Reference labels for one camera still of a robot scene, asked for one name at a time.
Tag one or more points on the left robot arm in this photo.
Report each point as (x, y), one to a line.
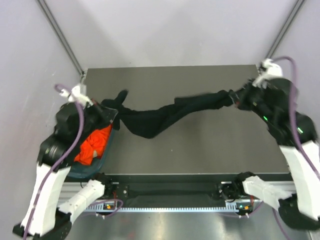
(45, 218)

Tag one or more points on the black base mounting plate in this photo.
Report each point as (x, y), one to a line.
(173, 190)

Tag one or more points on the aluminium frame rail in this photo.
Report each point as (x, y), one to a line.
(69, 189)

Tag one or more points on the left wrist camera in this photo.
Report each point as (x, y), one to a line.
(78, 94)

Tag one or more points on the slotted cable duct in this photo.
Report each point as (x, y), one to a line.
(229, 207)

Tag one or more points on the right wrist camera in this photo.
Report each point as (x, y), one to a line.
(267, 70)

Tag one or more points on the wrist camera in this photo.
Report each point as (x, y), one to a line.
(267, 70)
(78, 94)

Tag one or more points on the black t-shirt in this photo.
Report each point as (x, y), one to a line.
(150, 123)

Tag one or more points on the orange t-shirt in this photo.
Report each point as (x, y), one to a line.
(94, 146)

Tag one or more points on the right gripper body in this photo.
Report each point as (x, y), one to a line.
(248, 98)

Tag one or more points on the teal plastic basket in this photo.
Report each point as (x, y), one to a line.
(79, 171)

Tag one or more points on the corner aluminium post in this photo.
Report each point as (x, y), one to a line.
(285, 27)
(60, 35)

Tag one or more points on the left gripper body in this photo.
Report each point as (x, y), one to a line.
(103, 116)

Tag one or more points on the right corner aluminium post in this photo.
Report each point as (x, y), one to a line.
(285, 27)

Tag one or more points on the left corner aluminium post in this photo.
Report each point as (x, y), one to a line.
(60, 35)

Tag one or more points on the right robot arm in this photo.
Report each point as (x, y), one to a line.
(297, 139)

